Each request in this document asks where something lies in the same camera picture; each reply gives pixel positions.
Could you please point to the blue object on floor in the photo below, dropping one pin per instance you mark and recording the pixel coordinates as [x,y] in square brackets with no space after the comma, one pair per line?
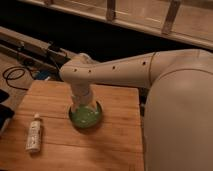
[42,75]

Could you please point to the green ceramic bowl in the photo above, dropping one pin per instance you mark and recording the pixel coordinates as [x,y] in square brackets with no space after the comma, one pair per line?
[85,116]

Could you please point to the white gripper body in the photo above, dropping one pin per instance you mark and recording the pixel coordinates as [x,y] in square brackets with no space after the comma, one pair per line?
[81,94]

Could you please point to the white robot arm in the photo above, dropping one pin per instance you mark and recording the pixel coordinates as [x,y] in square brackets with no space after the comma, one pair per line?
[178,119]

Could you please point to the metal floor rail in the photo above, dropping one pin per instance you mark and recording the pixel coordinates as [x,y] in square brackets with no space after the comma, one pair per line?
[28,45]

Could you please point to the small white bottle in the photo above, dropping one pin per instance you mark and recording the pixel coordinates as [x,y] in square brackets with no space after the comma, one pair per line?
[33,143]

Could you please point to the black object at left edge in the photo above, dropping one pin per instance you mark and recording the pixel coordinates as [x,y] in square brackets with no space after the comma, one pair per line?
[6,113]

